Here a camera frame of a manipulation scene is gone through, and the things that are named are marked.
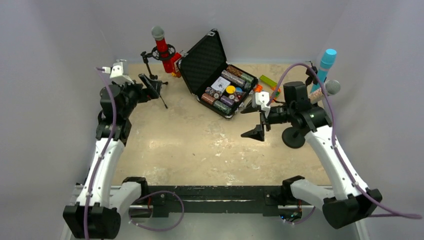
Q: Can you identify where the blue microphone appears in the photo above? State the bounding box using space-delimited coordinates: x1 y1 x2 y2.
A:
316 48 337 84

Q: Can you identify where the silver glitter microphone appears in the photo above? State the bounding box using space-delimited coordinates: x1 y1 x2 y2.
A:
308 80 341 104

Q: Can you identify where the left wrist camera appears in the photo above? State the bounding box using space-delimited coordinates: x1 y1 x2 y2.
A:
98 59 134 86

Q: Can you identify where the orange curved toy track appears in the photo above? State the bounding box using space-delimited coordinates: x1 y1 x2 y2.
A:
254 84 281 103

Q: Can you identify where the yellow chip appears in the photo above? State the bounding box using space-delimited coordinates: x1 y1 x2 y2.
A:
225 85 236 95

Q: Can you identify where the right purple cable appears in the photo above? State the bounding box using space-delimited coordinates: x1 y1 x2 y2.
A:
268 62 423 226

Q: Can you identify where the red toy block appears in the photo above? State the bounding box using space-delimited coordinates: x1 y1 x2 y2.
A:
170 52 182 78

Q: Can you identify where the white card deck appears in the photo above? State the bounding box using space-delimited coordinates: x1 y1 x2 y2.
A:
210 76 231 93

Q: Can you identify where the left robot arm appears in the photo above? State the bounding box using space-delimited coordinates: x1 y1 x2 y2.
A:
62 73 164 240

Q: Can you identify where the red microphone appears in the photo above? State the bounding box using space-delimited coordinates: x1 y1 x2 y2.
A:
151 25 173 74

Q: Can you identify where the black round-base mic stand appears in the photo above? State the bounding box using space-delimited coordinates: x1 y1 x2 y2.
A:
281 127 306 149

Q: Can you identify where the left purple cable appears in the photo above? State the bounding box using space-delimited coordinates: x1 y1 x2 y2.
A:
82 67 185 240

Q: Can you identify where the tripod stand with shock mount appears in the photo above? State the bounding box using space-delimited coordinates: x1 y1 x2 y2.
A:
140 44 176 109

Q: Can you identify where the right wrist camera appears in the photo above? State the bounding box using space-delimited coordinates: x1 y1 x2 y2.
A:
251 91 271 118

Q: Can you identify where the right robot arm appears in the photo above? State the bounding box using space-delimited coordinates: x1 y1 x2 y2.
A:
241 81 382 229

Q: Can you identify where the purple cable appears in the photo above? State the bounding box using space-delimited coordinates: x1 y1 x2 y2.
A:
82 67 185 240
268 62 423 226

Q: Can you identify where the black poker chip case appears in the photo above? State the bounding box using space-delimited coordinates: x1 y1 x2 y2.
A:
178 29 259 119

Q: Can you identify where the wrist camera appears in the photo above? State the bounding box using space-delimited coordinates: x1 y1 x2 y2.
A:
251 91 271 118
98 59 134 86

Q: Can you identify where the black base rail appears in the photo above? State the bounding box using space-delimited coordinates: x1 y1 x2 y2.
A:
129 185 307 222

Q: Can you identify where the green toy brick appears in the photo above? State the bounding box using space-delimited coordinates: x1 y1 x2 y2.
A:
259 75 277 88

